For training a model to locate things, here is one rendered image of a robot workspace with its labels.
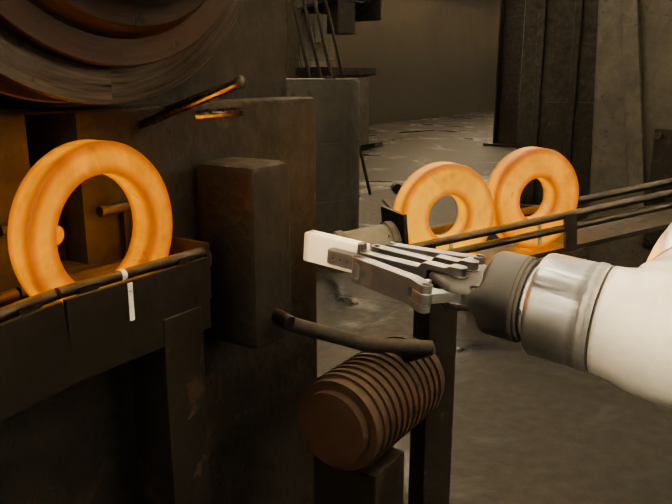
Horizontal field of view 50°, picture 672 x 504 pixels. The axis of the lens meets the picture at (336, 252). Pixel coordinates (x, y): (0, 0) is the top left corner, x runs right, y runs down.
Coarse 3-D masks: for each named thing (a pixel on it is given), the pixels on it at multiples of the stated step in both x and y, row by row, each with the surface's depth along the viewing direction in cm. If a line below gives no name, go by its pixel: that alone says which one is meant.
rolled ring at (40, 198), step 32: (64, 160) 67; (96, 160) 70; (128, 160) 74; (32, 192) 66; (64, 192) 68; (128, 192) 77; (160, 192) 78; (32, 224) 65; (160, 224) 79; (32, 256) 66; (128, 256) 79; (160, 256) 79; (32, 288) 68
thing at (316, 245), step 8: (312, 232) 72; (304, 240) 73; (312, 240) 72; (320, 240) 71; (328, 240) 71; (336, 240) 71; (344, 240) 70; (304, 248) 73; (312, 248) 72; (320, 248) 72; (328, 248) 71; (344, 248) 70; (352, 248) 70; (304, 256) 73; (312, 256) 72; (320, 256) 72; (320, 264) 72; (328, 264) 72
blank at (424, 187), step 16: (416, 176) 102; (432, 176) 101; (448, 176) 102; (464, 176) 103; (480, 176) 104; (400, 192) 103; (416, 192) 101; (432, 192) 102; (448, 192) 103; (464, 192) 104; (480, 192) 105; (400, 208) 101; (416, 208) 102; (464, 208) 106; (480, 208) 106; (416, 224) 102; (464, 224) 106; (480, 224) 106; (416, 240) 103; (480, 240) 107
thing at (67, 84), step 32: (0, 32) 58; (224, 32) 80; (0, 64) 59; (32, 64) 61; (64, 64) 64; (160, 64) 73; (192, 64) 76; (64, 96) 64; (96, 96) 67; (128, 96) 70
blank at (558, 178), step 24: (504, 168) 106; (528, 168) 107; (552, 168) 109; (504, 192) 106; (552, 192) 111; (576, 192) 111; (504, 216) 107; (528, 216) 113; (528, 240) 110; (552, 240) 112
